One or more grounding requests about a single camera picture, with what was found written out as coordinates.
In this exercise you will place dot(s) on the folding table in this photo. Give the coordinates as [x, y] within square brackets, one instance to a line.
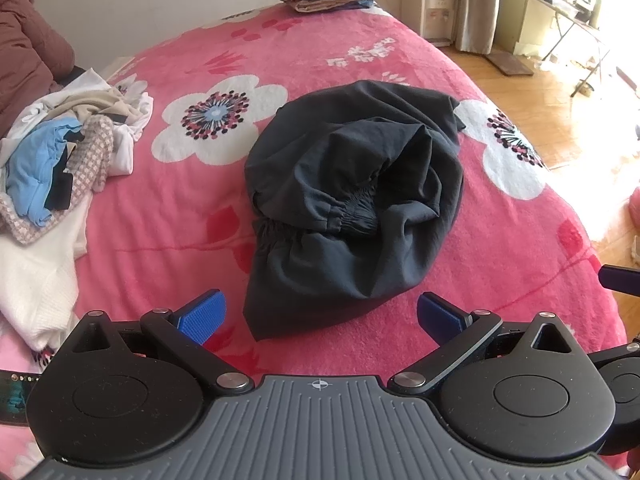
[565, 10]

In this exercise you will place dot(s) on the beige curtain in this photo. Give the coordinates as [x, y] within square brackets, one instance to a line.
[480, 0]

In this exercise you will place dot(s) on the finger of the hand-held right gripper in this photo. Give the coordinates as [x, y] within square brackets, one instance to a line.
[622, 280]

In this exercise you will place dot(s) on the pink floral blanket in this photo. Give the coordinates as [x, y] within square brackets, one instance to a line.
[200, 240]

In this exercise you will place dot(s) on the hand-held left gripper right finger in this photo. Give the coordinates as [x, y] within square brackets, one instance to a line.
[441, 312]

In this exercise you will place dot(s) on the brown padded jacket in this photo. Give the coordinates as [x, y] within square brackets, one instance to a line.
[25, 50]

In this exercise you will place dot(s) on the white water dispenser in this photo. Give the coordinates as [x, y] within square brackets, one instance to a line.
[435, 15]

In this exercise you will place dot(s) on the pile of unfolded clothes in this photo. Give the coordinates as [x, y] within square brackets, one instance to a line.
[45, 170]

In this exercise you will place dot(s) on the brown floor mat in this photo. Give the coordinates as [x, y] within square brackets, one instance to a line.
[507, 62]

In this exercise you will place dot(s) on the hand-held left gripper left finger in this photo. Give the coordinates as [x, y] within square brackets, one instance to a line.
[202, 312]

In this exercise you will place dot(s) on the black pants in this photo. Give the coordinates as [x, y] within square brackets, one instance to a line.
[350, 185]

